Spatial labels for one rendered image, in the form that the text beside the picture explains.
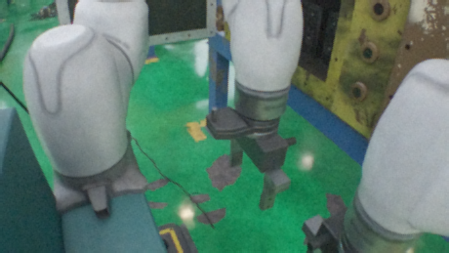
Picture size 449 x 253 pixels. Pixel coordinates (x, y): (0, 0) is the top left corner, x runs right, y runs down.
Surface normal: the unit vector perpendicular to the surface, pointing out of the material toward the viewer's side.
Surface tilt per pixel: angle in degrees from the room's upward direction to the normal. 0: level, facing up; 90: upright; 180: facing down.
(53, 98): 75
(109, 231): 0
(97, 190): 7
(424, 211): 93
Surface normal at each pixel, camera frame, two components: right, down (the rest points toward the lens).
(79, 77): 0.61, 0.18
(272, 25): 0.00, 0.47
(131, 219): 0.04, -0.80
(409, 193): -0.60, 0.47
